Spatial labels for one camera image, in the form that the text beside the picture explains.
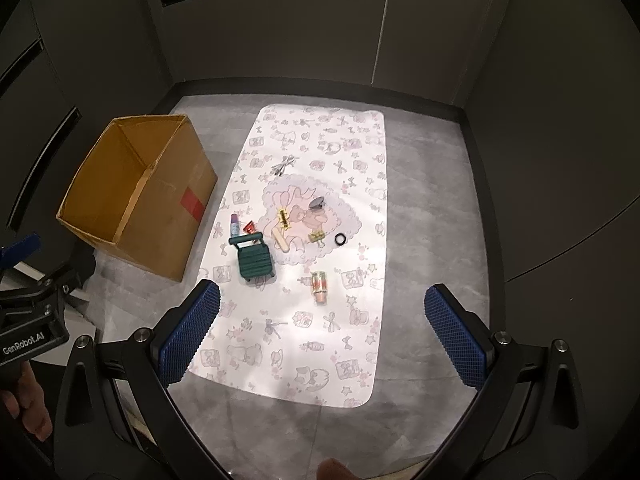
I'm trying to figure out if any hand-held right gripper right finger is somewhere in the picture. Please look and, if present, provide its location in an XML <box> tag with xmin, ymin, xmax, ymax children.
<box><xmin>415</xmin><ymin>284</ymin><xmax>588</xmax><ymax>480</ymax></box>

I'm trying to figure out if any white printed mat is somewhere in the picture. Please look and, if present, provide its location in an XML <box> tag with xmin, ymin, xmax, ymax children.
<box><xmin>187</xmin><ymin>104</ymin><xmax>390</xmax><ymax>409</ymax></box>

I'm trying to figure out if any green toy suitcase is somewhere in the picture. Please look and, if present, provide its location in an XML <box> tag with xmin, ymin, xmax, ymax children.
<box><xmin>229</xmin><ymin>232</ymin><xmax>277</xmax><ymax>283</ymax></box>

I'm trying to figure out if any person's left hand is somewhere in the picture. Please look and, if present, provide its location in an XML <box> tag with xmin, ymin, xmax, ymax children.
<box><xmin>0</xmin><ymin>364</ymin><xmax>52</xmax><ymax>442</ymax></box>

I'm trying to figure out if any brown cardboard box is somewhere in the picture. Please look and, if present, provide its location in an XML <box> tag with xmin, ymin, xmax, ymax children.
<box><xmin>55</xmin><ymin>114</ymin><xmax>219</xmax><ymax>283</ymax></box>

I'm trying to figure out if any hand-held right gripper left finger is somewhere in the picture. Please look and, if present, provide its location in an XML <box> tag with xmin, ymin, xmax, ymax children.
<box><xmin>52</xmin><ymin>280</ymin><xmax>236</xmax><ymax>480</ymax></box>

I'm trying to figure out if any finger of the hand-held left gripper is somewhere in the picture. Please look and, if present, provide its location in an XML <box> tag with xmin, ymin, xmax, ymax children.
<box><xmin>0</xmin><ymin>254</ymin><xmax>97</xmax><ymax>311</ymax></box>
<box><xmin>0</xmin><ymin>232</ymin><xmax>43</xmax><ymax>273</ymax></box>

